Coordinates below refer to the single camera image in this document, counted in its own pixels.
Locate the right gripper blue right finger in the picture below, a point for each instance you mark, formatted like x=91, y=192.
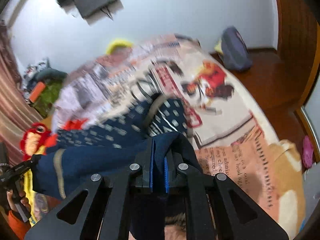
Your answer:
x=166, y=175

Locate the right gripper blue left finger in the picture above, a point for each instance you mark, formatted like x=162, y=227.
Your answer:
x=151, y=169

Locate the navy patterned hooded sweater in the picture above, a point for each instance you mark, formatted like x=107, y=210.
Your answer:
x=109, y=147

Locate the red parrot plush toy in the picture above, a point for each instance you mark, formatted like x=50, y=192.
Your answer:
x=36, y=140

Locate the red garment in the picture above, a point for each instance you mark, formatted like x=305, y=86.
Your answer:
x=69, y=125

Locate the striped brown curtain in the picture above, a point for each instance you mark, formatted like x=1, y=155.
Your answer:
x=16, y=115

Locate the printed newspaper pattern bedspread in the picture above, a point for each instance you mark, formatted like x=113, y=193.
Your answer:
x=225, y=125

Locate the orange shoe box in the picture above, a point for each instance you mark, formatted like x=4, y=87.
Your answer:
x=36, y=92

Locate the grey green pillow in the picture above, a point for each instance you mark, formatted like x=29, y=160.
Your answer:
x=50, y=73

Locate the grey blue backpack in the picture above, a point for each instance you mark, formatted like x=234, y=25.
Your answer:
x=235, y=55

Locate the yellow headboard cushion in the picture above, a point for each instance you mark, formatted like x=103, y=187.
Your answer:
x=117, y=44

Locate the pink slipper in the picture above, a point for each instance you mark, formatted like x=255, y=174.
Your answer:
x=307, y=156

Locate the wooden wardrobe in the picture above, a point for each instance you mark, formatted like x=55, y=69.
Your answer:
x=298, y=43

